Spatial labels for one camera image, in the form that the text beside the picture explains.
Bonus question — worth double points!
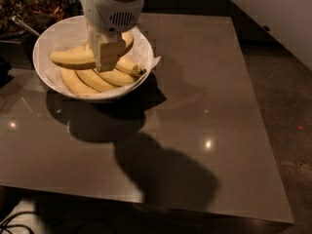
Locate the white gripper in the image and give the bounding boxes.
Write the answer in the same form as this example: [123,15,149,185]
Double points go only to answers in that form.
[80,0,144,72]

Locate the right short yellow banana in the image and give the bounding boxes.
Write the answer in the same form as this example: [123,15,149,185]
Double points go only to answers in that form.
[116,57,145,77]

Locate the white bowl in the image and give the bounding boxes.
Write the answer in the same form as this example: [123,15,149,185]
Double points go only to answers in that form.
[32,14,155,101]

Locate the white paper liner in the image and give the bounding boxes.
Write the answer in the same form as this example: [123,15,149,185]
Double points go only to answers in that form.
[43,20,162,99]

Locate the glass jar of snacks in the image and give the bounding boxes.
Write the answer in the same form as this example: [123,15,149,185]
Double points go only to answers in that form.
[0,0,36,39]

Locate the metal scoop handle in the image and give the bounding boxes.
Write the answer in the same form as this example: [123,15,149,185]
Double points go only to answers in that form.
[12,16,40,37]

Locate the black cables under table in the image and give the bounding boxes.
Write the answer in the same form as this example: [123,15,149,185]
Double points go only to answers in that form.
[0,210,118,234]

